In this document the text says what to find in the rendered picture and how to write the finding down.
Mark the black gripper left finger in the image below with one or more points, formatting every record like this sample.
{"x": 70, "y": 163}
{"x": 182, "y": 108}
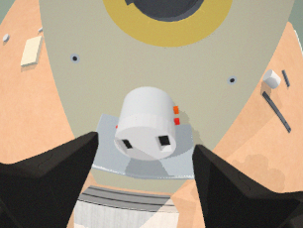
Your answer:
{"x": 41, "y": 191}

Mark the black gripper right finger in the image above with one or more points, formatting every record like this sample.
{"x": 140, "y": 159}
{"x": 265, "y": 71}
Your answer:
{"x": 231, "y": 199}

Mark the beige service panel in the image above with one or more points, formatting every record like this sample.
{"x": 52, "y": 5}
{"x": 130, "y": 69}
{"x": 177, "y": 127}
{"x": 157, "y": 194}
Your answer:
{"x": 208, "y": 55}

